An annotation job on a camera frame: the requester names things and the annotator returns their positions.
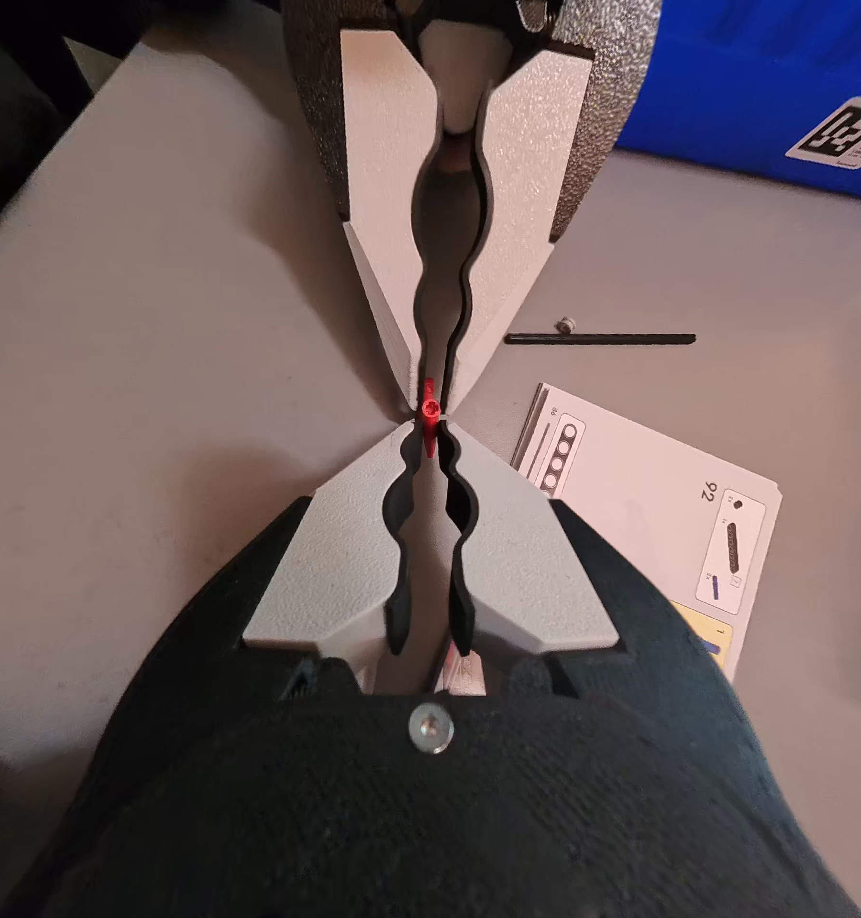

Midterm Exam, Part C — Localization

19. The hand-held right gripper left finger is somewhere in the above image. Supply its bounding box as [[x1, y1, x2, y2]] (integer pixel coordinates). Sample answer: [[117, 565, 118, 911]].
[[242, 419, 419, 693]]

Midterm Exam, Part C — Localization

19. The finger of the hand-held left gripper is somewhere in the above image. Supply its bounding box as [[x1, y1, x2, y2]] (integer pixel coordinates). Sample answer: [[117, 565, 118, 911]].
[[339, 29, 446, 417], [445, 43, 596, 408]]

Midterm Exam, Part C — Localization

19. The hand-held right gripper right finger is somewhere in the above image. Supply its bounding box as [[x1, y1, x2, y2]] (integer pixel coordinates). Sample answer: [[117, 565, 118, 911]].
[[430, 421, 627, 695]]

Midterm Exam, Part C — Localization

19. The red toy claw piece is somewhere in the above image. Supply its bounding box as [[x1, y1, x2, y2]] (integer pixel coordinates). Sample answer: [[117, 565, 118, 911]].
[[419, 378, 443, 460]]

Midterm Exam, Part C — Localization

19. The grey desk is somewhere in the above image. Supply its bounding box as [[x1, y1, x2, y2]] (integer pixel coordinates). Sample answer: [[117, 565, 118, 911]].
[[0, 0, 861, 918]]

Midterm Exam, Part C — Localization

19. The blue plastic bin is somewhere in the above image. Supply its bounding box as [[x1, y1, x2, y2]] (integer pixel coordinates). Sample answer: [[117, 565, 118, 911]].
[[612, 0, 861, 200]]

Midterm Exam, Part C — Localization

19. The instruction booklet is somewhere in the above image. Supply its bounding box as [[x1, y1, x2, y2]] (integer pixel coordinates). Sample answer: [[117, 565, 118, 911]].
[[511, 382, 784, 682]]

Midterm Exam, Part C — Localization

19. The black axle rod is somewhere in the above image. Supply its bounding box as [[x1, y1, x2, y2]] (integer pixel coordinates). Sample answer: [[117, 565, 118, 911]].
[[504, 332, 697, 348]]

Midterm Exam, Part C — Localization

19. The black white marker tag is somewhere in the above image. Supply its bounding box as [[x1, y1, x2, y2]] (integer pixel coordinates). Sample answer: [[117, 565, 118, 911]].
[[784, 95, 861, 173]]

